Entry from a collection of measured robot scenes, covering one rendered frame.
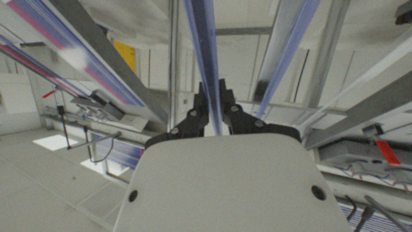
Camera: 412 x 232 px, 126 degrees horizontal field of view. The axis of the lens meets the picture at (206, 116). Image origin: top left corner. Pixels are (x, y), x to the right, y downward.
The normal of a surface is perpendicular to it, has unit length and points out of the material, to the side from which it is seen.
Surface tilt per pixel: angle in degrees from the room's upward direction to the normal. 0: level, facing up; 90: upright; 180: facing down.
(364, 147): 133
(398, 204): 90
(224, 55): 90
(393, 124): 43
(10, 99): 90
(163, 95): 90
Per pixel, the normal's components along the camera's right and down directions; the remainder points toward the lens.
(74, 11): 0.95, 0.16
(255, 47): -0.29, 0.20
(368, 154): -0.15, -0.51
